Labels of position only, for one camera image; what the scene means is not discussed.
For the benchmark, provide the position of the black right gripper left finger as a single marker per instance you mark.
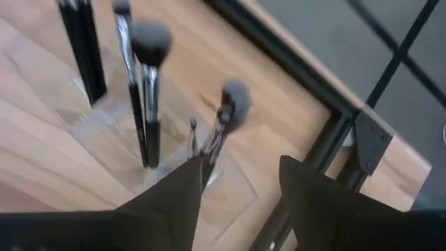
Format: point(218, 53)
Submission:
point(139, 230)

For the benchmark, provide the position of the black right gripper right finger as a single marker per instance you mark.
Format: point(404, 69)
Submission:
point(348, 230)

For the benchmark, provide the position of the medium fluffy black makeup brush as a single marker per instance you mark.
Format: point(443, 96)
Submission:
point(237, 101)

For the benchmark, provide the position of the large fluffy silver-ferrule makeup brush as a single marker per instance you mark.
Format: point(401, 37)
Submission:
point(151, 42)

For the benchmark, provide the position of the thick black makeup brush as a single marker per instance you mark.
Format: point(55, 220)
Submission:
point(76, 42)

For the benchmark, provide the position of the clear acrylic brush holder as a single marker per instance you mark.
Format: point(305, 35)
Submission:
point(226, 202)

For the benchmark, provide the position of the black aluminium table frame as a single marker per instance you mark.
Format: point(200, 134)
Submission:
point(282, 52)

